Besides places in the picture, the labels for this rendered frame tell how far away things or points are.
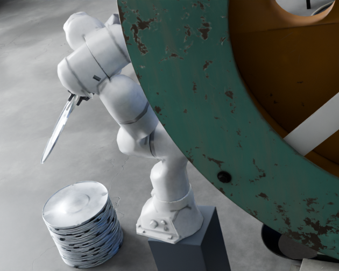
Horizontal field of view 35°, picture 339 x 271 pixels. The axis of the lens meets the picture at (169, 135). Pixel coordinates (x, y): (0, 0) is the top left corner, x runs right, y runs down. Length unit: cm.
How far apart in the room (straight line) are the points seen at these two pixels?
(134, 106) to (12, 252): 147
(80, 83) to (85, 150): 181
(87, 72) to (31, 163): 192
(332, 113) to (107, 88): 71
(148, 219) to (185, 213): 13
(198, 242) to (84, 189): 86
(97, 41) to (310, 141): 71
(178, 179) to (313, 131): 86
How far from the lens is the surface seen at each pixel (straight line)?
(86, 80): 136
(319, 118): 78
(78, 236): 231
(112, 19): 182
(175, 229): 170
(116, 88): 134
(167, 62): 78
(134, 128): 142
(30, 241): 269
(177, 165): 156
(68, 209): 234
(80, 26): 143
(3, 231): 283
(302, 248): 225
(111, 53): 134
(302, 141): 81
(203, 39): 74
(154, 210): 172
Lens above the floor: 163
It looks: 32 degrees down
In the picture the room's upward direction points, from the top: 15 degrees counter-clockwise
